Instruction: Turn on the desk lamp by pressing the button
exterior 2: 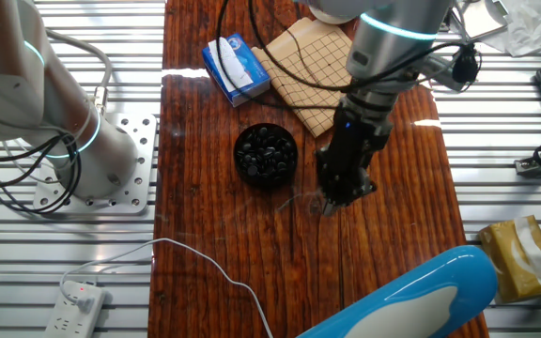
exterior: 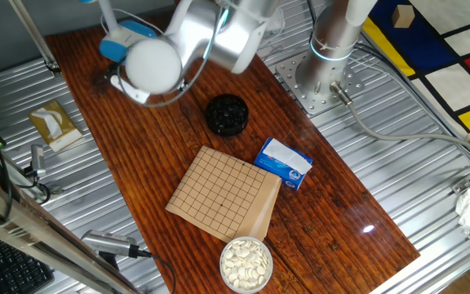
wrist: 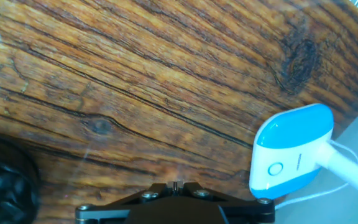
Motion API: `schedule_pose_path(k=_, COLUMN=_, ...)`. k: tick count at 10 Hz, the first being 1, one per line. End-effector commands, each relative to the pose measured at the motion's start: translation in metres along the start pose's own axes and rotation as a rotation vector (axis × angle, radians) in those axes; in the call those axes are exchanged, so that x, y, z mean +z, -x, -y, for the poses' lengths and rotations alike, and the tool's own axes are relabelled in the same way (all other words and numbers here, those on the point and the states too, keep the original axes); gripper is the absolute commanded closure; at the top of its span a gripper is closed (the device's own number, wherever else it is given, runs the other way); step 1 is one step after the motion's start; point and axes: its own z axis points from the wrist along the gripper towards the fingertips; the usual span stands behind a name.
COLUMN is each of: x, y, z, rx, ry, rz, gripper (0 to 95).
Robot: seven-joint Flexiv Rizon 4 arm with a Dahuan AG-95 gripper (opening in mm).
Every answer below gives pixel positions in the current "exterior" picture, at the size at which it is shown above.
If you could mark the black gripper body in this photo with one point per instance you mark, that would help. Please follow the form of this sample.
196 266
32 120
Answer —
182 85

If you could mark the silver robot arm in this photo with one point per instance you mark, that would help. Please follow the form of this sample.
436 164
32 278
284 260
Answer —
325 61

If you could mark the small wooden cube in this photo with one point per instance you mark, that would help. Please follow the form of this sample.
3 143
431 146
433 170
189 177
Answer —
403 16

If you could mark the black bowl of black stones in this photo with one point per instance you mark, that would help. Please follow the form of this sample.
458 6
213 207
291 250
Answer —
227 115

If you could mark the blue tissue pack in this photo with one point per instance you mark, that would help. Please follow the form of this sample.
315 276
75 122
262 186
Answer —
284 163

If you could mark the small grey camera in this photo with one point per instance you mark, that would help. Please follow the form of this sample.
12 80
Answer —
38 159

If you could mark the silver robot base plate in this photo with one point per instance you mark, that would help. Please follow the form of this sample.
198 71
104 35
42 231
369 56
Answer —
288 77

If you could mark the yellow tissue pack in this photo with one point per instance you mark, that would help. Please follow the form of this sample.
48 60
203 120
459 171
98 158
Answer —
55 126

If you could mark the wide aluminium frame beam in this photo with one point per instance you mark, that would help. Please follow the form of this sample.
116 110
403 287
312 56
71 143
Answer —
35 232

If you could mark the slim aluminium post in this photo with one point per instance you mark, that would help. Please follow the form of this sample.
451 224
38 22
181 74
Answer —
35 36

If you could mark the white power strip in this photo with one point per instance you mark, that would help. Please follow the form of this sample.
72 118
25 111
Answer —
278 22

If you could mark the white bowl of white stones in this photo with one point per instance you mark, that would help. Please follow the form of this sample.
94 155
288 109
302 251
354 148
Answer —
246 265

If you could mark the colourful block pattern cloth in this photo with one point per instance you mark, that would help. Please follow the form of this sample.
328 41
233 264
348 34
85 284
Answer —
455 85

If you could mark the silver ribbed camera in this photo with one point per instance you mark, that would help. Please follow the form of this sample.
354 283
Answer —
108 243

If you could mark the black keyboard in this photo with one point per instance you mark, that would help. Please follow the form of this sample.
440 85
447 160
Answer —
10 267

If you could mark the tan go board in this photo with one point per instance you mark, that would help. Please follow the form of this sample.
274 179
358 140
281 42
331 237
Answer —
218 192

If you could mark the blue and white desk lamp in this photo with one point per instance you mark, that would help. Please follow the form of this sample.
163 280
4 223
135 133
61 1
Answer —
112 49

